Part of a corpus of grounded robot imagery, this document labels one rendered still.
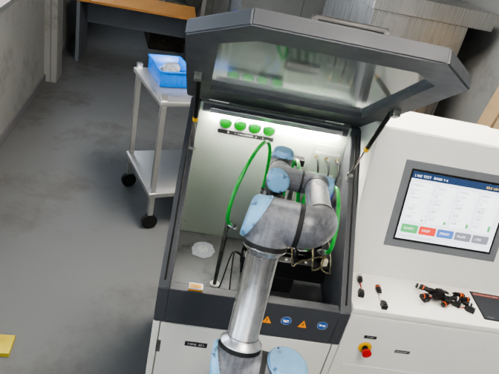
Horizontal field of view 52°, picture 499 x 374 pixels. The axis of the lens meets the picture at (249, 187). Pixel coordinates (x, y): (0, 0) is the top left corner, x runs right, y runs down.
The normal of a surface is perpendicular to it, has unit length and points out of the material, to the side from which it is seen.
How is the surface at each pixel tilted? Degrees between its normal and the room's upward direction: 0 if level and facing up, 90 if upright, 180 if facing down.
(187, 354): 90
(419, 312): 0
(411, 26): 90
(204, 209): 90
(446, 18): 90
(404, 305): 0
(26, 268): 0
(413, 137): 76
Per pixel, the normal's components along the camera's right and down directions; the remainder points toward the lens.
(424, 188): 0.07, 0.27
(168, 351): 0.02, 0.49
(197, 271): 0.20, -0.86
